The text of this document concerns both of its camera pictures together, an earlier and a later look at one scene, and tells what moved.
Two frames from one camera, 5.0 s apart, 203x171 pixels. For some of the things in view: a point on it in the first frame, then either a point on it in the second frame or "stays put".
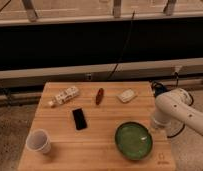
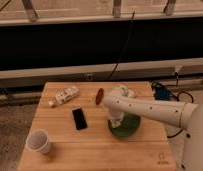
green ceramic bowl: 133,140 → 129,125
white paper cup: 38,140 stays put
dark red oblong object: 99,96 stays put
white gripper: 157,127 → 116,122
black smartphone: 79,118 stays put
